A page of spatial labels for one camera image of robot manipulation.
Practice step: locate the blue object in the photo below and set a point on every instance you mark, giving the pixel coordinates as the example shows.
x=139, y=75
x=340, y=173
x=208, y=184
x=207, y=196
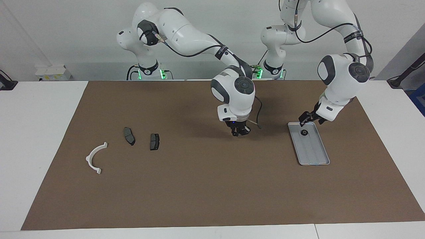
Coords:
x=419, y=99

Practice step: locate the brown table mat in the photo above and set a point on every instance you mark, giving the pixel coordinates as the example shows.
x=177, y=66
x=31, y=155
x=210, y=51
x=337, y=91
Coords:
x=212, y=186

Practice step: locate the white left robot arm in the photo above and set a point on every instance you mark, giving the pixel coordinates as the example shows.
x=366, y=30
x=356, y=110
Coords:
x=338, y=86

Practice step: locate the short dark brake pad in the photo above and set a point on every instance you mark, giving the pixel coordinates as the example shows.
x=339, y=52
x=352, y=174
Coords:
x=154, y=142

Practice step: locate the silver metal tray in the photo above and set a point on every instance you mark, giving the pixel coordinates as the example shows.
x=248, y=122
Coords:
x=312, y=149

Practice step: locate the white semicircular plastic bracket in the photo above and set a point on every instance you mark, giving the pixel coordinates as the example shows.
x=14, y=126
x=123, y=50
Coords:
x=89, y=159

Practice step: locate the black table clamp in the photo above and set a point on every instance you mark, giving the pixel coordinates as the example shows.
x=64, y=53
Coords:
x=7, y=83

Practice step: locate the black stand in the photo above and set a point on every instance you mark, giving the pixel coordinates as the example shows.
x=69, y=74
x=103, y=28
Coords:
x=396, y=81

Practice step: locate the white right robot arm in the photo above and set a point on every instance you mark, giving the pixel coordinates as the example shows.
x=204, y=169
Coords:
x=186, y=33

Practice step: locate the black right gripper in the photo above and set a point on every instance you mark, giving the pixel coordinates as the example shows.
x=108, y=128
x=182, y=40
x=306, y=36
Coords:
x=234, y=123

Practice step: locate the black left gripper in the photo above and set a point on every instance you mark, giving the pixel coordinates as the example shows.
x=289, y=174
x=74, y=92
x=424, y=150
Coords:
x=317, y=113

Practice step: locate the long dark brake pad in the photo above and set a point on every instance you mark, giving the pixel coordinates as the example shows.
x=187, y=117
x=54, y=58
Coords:
x=129, y=136

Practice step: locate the white power box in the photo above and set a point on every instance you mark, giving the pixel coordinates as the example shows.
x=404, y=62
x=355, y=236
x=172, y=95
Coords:
x=53, y=73

